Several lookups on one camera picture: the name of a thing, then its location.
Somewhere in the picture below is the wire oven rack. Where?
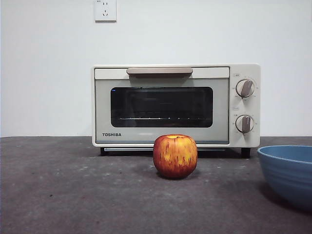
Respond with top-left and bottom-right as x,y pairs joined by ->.
118,116 -> 211,121

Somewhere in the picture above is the metal crumb tray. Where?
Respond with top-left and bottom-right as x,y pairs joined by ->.
103,147 -> 226,153

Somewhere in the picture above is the blue ribbed bowl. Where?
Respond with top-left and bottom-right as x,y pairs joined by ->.
257,145 -> 312,212

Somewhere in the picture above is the glass oven door beige handle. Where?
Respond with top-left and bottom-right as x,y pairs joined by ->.
94,67 -> 230,144

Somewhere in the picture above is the cream Toshiba toaster oven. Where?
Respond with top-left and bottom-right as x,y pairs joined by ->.
92,63 -> 261,158

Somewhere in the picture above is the small beige oven knob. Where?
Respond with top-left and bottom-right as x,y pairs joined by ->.
235,115 -> 254,134

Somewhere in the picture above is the red yellow apple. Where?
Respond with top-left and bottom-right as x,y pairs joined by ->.
153,134 -> 198,180

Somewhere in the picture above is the white wall socket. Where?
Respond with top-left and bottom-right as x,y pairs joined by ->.
95,0 -> 117,23

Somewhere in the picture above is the large beige oven knob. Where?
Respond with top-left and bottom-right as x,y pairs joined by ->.
235,79 -> 256,98

